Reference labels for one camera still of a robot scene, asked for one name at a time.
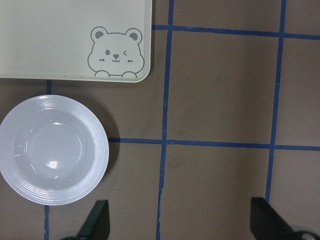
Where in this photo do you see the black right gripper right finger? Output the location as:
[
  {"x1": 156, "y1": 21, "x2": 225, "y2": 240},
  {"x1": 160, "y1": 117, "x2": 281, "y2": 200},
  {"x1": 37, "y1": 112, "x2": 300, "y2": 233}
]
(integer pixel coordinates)
[{"x1": 250, "y1": 197, "x2": 300, "y2": 240}]

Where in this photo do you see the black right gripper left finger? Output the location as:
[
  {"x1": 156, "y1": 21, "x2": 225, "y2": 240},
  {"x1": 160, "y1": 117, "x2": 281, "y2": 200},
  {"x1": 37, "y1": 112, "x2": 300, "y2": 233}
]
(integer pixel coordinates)
[{"x1": 77, "y1": 200, "x2": 111, "y2": 240}]

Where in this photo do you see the white ridged plate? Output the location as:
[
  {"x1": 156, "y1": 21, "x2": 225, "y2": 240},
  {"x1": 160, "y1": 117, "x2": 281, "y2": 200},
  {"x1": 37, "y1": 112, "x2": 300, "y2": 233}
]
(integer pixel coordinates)
[{"x1": 0, "y1": 95, "x2": 109, "y2": 206}]

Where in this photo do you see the cream bear tray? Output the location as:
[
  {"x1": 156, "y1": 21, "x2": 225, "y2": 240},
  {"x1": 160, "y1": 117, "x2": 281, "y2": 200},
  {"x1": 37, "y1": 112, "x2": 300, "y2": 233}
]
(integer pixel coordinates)
[{"x1": 0, "y1": 0, "x2": 153, "y2": 83}]

